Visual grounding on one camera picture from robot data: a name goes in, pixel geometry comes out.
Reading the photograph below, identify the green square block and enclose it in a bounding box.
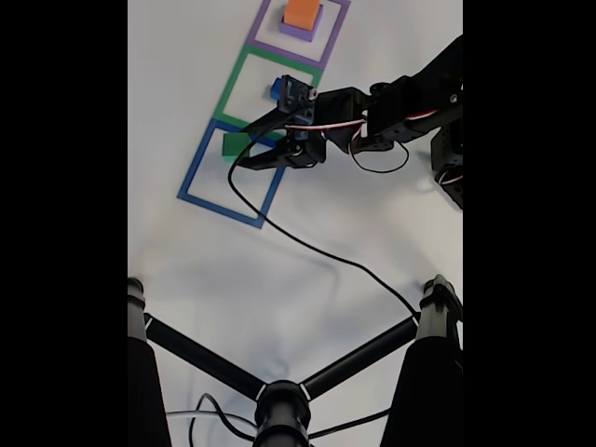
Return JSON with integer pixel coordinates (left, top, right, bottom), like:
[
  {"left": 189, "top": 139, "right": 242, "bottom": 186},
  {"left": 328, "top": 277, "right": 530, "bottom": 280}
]
[{"left": 222, "top": 132, "right": 252, "bottom": 162}]

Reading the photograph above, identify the orange square block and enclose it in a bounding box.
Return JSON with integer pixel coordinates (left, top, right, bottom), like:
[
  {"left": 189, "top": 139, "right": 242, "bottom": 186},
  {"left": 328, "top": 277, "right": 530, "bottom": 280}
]
[{"left": 282, "top": 0, "right": 325, "bottom": 28}]

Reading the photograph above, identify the purple square block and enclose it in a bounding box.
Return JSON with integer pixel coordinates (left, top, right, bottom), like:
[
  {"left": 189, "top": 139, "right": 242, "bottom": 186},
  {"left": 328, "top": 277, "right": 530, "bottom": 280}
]
[{"left": 278, "top": 16, "right": 325, "bottom": 43}]

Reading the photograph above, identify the black tripod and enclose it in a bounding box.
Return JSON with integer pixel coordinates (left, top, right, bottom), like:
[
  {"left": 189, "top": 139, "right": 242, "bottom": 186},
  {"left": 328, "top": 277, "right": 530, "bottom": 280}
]
[{"left": 128, "top": 274, "right": 464, "bottom": 447}]

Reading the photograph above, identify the white and red servo wire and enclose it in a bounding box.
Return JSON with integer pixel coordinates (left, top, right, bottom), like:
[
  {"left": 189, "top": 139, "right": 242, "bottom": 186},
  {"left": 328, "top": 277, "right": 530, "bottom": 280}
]
[{"left": 284, "top": 109, "right": 441, "bottom": 141}]

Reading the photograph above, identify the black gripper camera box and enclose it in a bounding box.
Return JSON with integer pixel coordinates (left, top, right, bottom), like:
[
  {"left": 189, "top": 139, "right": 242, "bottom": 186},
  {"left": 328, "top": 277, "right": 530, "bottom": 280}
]
[{"left": 278, "top": 74, "right": 322, "bottom": 120}]

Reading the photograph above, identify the long black camera cable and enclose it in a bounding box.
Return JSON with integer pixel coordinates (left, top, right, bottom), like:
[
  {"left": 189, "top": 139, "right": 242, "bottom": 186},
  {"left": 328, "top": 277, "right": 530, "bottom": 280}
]
[{"left": 227, "top": 125, "right": 423, "bottom": 322}]

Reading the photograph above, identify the green square frame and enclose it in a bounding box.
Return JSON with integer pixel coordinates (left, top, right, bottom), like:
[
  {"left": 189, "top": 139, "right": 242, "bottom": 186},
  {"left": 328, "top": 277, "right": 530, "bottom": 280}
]
[{"left": 212, "top": 45, "right": 323, "bottom": 146}]

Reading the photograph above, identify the purple square frame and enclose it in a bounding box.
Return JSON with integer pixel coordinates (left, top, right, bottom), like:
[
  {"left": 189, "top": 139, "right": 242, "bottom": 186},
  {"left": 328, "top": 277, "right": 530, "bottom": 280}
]
[{"left": 245, "top": 0, "right": 351, "bottom": 72}]

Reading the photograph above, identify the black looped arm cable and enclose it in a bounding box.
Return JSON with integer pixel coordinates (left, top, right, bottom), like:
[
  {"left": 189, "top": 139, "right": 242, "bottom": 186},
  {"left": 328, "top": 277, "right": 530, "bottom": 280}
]
[{"left": 348, "top": 139, "right": 411, "bottom": 174}]

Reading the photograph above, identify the blue square frame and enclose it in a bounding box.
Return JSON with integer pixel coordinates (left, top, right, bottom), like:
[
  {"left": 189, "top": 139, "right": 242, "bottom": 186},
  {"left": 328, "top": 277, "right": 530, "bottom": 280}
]
[{"left": 176, "top": 118, "right": 288, "bottom": 230}]

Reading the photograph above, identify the curled black cable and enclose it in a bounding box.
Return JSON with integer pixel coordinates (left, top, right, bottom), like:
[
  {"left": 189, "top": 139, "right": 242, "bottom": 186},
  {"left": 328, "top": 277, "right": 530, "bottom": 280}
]
[{"left": 187, "top": 393, "right": 258, "bottom": 446}]

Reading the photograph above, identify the white cable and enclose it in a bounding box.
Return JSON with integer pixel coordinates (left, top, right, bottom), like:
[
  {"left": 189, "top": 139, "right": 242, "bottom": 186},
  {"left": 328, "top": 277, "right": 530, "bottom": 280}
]
[{"left": 165, "top": 409, "right": 257, "bottom": 427}]

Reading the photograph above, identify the straight black cable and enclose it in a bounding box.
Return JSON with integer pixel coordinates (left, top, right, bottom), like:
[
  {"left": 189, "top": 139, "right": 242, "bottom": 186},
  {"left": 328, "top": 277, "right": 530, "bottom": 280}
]
[{"left": 307, "top": 420, "right": 388, "bottom": 441}]

